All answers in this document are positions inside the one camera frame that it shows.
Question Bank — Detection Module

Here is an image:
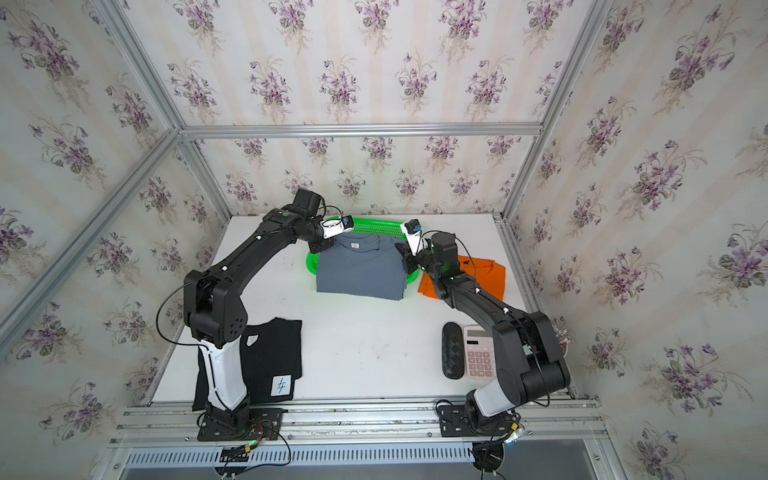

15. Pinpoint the pink calculator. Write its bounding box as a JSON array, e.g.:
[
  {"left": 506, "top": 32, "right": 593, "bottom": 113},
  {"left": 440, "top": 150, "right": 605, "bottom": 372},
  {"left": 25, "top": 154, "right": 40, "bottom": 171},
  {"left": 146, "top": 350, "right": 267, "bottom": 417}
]
[{"left": 463, "top": 325, "right": 496, "bottom": 381}]

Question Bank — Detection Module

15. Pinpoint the orange folded t-shirt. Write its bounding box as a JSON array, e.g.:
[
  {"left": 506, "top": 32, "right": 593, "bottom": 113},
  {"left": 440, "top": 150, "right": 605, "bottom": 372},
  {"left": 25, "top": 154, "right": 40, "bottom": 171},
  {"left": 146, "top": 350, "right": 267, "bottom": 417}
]
[{"left": 418, "top": 255, "right": 506, "bottom": 301}]

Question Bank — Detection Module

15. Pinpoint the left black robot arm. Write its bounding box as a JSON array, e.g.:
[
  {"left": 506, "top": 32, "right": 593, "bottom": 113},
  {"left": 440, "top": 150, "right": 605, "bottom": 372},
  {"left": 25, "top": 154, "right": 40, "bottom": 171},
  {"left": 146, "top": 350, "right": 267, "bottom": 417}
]
[{"left": 183, "top": 189, "right": 333, "bottom": 431}]

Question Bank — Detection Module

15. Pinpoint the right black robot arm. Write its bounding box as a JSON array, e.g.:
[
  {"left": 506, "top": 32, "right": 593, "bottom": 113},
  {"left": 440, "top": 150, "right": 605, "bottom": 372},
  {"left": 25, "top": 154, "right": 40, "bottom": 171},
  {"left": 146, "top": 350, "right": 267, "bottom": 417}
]
[{"left": 400, "top": 220, "right": 571, "bottom": 421}]

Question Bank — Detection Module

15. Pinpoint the aluminium mounting rail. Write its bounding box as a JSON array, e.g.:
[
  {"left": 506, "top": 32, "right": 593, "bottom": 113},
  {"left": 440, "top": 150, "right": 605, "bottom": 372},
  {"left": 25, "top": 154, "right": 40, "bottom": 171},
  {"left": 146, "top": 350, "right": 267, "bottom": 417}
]
[{"left": 107, "top": 395, "right": 609, "bottom": 448}]

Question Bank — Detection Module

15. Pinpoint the grey-blue t-shirt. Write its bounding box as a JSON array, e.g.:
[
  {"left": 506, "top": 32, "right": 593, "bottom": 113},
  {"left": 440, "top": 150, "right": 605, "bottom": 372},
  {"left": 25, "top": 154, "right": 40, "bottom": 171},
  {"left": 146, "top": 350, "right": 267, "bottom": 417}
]
[{"left": 316, "top": 232, "right": 407, "bottom": 301}]

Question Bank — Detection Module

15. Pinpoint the small circuit board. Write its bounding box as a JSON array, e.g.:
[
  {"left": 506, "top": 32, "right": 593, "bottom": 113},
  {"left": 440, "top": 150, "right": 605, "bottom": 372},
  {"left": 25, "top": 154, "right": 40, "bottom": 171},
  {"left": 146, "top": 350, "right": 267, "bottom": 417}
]
[{"left": 219, "top": 445, "right": 250, "bottom": 464}]

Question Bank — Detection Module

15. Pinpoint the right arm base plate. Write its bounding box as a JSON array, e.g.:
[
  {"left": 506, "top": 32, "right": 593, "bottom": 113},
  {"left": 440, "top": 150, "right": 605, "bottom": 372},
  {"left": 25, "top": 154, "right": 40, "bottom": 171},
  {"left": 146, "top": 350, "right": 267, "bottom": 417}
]
[{"left": 434, "top": 399, "right": 523, "bottom": 440}]

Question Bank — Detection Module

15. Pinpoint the black t-shirt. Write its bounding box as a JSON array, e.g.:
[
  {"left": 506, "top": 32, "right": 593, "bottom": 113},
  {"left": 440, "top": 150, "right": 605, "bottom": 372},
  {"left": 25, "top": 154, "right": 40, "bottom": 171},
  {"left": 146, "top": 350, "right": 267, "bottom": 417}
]
[{"left": 192, "top": 318, "right": 303, "bottom": 411}]

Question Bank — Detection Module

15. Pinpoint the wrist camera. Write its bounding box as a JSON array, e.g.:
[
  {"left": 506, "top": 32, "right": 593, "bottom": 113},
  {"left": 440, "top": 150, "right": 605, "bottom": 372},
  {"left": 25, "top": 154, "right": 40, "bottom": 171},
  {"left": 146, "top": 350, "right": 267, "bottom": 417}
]
[
  {"left": 320, "top": 216, "right": 354, "bottom": 239},
  {"left": 401, "top": 219, "right": 423, "bottom": 256}
]

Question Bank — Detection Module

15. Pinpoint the green cup of pencils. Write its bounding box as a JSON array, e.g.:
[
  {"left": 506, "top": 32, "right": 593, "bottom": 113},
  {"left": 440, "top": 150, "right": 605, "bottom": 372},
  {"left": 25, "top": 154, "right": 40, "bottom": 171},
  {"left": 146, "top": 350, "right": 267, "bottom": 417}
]
[{"left": 552, "top": 316, "right": 572, "bottom": 357}]

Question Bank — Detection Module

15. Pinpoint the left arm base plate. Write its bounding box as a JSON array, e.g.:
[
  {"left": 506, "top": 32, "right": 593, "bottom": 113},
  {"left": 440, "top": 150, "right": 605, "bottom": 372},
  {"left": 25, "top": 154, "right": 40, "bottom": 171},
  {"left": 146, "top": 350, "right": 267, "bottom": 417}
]
[{"left": 197, "top": 407, "right": 285, "bottom": 442}]

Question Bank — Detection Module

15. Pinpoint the green plastic mesh basket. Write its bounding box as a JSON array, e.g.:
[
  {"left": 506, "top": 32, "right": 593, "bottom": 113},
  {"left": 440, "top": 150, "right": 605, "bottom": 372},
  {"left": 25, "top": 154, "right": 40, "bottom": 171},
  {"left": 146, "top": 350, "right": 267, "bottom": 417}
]
[{"left": 305, "top": 217, "right": 406, "bottom": 275}]

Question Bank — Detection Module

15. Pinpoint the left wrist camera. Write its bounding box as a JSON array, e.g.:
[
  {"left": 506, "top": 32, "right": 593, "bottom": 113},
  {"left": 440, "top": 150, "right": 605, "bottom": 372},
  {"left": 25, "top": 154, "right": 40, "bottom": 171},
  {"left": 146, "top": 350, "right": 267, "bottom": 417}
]
[{"left": 320, "top": 216, "right": 354, "bottom": 239}]

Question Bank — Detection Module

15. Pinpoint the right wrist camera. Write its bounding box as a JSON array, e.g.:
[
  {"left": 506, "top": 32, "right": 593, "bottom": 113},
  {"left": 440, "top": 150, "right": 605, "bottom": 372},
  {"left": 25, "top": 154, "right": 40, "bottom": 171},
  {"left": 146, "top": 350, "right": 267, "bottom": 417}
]
[{"left": 401, "top": 219, "right": 423, "bottom": 256}]

